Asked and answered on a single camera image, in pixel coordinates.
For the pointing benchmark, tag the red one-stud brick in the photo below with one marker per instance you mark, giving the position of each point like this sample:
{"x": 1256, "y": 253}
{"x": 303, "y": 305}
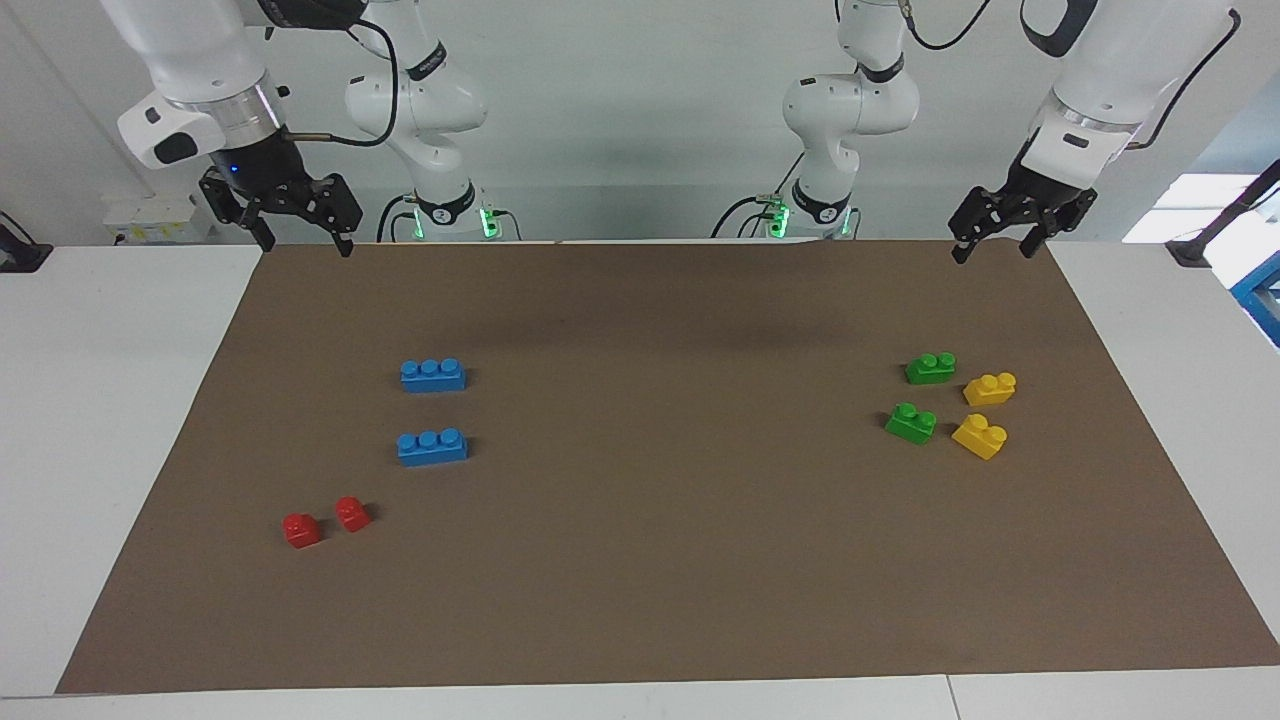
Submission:
{"x": 352, "y": 516}
{"x": 301, "y": 532}

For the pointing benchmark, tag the brown table mat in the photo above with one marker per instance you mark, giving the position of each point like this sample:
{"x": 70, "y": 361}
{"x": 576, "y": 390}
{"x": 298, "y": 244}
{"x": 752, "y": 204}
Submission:
{"x": 660, "y": 520}

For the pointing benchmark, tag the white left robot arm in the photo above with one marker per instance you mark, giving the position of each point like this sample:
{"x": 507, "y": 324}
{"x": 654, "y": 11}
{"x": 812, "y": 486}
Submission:
{"x": 1120, "y": 60}

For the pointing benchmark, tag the blue three-stud brick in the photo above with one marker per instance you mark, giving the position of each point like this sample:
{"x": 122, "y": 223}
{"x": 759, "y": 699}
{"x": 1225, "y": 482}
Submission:
{"x": 432, "y": 449}
{"x": 432, "y": 377}

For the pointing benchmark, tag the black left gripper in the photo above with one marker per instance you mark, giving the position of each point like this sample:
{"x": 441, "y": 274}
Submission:
{"x": 1045, "y": 185}

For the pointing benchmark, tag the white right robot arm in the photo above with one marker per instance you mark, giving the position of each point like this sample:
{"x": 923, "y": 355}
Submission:
{"x": 200, "y": 50}

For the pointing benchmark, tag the green two-stud brick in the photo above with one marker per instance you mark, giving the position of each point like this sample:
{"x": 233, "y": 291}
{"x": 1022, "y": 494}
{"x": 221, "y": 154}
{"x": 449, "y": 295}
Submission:
{"x": 910, "y": 426}
{"x": 930, "y": 371}

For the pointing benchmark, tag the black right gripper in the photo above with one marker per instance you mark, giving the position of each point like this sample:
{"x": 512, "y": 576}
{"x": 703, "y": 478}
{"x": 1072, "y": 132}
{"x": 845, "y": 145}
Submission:
{"x": 260, "y": 165}

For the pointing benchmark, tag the yellow two-stud brick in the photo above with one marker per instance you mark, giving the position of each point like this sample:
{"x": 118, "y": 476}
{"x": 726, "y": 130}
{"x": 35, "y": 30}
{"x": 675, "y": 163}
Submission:
{"x": 990, "y": 391}
{"x": 979, "y": 438}

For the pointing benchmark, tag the black table clamp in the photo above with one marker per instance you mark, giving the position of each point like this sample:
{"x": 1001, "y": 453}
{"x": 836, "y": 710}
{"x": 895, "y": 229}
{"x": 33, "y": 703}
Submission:
{"x": 20, "y": 255}

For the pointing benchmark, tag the white wall socket box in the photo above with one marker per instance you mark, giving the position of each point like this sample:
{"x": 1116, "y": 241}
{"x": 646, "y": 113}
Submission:
{"x": 150, "y": 215}

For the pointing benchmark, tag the blue frame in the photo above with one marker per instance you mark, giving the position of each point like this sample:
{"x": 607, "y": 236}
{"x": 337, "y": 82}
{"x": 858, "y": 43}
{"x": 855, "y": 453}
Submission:
{"x": 1262, "y": 295}

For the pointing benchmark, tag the black clamp stand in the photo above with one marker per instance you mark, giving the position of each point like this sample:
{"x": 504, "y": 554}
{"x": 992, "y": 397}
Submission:
{"x": 1195, "y": 250}

